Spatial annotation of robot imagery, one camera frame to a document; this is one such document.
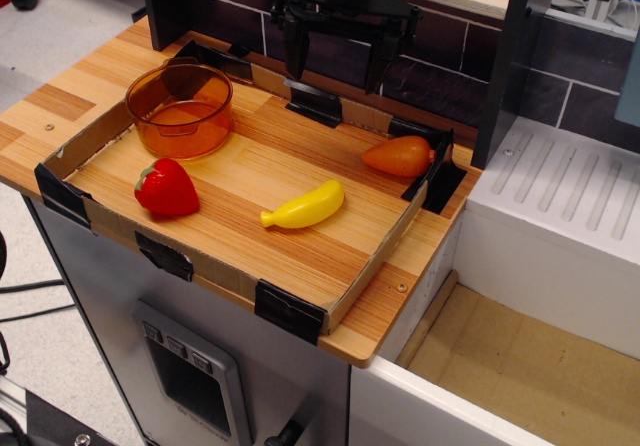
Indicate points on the red plastic toy strawberry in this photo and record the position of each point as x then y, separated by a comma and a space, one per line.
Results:
166, 188

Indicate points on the black knob handle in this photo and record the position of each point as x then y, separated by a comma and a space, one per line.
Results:
288, 436

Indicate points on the grey toy dishwasher front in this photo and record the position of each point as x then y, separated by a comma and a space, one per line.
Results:
192, 367

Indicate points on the orange plastic toy carrot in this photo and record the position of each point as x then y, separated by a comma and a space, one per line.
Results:
407, 156

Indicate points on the dark grey vertical post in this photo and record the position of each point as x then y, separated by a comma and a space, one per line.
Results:
512, 64

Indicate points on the cardboard fence with black tape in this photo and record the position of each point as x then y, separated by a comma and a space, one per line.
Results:
346, 278

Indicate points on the orange transparent plastic pot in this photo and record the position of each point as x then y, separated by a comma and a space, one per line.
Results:
182, 109

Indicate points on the white toy sink unit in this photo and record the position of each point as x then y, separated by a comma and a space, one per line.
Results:
525, 329

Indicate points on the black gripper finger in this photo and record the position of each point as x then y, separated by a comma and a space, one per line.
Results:
296, 41
385, 45

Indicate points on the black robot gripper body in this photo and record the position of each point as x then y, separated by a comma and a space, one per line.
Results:
365, 21

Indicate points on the yellow plastic toy banana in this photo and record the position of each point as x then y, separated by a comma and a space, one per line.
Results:
308, 209

